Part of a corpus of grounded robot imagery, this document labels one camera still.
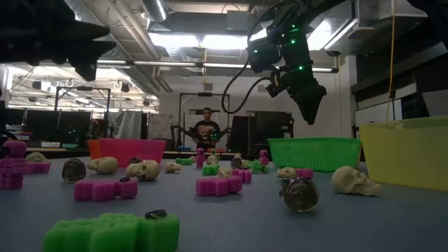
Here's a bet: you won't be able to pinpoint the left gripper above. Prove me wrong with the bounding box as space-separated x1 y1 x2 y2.
0 0 117 81

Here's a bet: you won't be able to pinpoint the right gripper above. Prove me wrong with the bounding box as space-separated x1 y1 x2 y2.
276 26 327 126

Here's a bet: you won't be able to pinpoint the green plastic basket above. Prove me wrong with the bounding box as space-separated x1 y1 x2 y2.
267 136 362 172

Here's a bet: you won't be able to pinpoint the black equipment cabinet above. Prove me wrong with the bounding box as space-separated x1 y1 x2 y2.
229 111 295 158

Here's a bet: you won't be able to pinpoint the person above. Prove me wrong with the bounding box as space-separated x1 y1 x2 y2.
191 107 222 152

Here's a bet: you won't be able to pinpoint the yellow plastic bin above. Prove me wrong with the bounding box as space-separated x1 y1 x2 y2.
358 115 448 193

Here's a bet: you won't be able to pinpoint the grey ceiling ventilation box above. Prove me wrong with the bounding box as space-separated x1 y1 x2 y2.
225 10 251 33

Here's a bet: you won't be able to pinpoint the pink sponge centre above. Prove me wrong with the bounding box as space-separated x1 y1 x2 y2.
195 174 243 197

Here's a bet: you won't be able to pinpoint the grey cloth sheet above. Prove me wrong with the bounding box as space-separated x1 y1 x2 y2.
106 111 143 140

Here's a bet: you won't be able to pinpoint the pink round bowl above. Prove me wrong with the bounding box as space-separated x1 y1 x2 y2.
99 138 167 168

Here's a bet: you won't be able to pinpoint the white paper board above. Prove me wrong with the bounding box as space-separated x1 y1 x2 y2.
148 113 179 140

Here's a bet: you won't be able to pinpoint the background work table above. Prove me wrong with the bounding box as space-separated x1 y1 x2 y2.
162 150 242 158

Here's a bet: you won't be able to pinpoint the large green sponge foreground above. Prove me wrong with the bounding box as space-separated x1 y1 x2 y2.
42 209 181 252

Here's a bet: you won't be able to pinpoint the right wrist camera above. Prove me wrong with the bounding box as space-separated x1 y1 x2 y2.
246 34 288 99

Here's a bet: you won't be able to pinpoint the black gantry frame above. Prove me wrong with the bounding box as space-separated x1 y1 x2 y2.
54 86 112 141
177 92 231 150

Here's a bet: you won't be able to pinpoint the black right camera cable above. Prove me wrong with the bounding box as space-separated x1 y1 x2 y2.
220 59 281 115

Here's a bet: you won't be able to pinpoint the yellow hanging cable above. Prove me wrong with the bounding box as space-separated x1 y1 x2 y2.
384 0 396 123

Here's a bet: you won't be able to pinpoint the silver round air duct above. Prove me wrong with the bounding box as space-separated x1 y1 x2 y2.
139 0 169 22

